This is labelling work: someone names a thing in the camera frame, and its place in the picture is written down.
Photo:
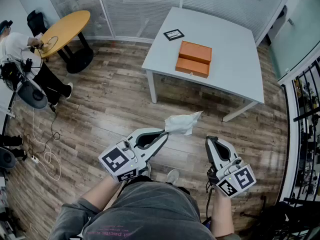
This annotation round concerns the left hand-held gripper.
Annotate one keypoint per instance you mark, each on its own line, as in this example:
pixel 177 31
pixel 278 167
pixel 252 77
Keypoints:
pixel 117 160

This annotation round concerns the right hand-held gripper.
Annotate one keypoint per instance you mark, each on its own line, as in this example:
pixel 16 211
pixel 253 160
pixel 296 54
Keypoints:
pixel 237 179

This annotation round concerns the clear plastic bag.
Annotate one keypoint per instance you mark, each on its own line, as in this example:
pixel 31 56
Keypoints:
pixel 180 124

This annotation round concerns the orange box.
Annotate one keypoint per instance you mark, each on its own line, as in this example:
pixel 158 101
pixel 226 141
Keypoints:
pixel 195 51

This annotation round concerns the person's left forearm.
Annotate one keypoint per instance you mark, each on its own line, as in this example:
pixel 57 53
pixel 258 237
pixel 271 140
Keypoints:
pixel 100 194

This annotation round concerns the person's right forearm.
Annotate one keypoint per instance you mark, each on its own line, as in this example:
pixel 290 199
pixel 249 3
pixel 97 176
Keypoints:
pixel 222 214

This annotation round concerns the person's white shoe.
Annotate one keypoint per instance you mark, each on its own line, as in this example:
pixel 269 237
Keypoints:
pixel 148 169
pixel 173 176

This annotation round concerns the person's grey shirt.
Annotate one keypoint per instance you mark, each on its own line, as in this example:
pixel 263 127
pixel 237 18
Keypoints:
pixel 150 209

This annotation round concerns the dark phone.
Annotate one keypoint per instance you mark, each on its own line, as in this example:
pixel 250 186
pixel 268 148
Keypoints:
pixel 207 222

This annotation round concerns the black metal rack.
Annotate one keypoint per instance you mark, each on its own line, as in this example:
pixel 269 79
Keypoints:
pixel 305 134

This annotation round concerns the black tripod stand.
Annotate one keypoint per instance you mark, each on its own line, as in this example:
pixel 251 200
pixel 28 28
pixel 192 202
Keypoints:
pixel 282 219

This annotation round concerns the light grey square table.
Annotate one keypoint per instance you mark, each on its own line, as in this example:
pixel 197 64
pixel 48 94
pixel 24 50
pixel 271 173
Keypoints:
pixel 225 34

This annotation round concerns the white power strip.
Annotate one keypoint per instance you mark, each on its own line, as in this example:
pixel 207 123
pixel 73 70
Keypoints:
pixel 35 159

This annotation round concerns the grey round stool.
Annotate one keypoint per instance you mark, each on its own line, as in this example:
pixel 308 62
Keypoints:
pixel 33 96

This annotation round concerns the round golden hoop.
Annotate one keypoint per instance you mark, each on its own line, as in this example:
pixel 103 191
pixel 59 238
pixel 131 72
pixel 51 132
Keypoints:
pixel 44 49

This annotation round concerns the round wooden table black base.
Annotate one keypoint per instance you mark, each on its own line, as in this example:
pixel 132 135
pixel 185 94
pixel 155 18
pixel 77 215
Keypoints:
pixel 65 26

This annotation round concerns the black office chair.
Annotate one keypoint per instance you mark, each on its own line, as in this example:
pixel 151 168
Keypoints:
pixel 36 22

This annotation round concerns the black picture frame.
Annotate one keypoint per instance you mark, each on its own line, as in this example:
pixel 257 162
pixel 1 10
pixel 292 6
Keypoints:
pixel 174 35

